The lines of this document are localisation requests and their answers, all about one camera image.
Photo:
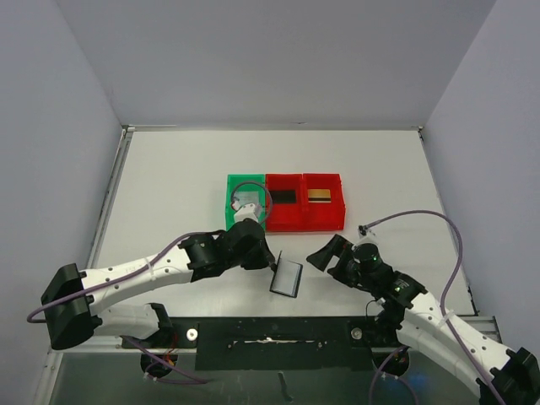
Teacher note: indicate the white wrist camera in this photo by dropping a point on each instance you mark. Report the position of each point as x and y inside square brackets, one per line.
[366, 235]
[250, 211]

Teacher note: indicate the black card in bin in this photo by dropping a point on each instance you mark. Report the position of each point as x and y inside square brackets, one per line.
[283, 196]

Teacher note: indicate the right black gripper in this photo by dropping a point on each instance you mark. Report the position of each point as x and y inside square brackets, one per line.
[338, 256]

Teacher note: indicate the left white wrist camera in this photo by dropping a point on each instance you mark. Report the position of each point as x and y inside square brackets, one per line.
[250, 211]

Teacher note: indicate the gold card in bin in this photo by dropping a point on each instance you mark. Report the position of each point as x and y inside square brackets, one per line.
[319, 195]

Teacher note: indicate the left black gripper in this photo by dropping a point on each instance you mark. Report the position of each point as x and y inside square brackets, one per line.
[261, 256]

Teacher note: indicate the red plastic bin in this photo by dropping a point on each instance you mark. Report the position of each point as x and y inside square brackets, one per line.
[285, 217]
[325, 205]

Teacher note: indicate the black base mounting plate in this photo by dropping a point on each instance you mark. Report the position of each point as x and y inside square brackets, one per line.
[276, 343]

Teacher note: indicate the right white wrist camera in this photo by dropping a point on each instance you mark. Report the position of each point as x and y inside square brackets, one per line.
[366, 235]

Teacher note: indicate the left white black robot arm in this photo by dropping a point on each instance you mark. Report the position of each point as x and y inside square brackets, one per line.
[78, 304]

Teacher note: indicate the silver card in bin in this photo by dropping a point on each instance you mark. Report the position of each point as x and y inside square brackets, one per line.
[242, 198]

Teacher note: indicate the green plastic bin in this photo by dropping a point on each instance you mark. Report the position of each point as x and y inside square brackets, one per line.
[243, 189]

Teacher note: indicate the black leather card holder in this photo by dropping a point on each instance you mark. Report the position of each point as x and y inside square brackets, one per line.
[286, 277]

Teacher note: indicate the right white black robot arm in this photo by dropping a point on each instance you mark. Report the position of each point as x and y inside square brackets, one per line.
[493, 372]

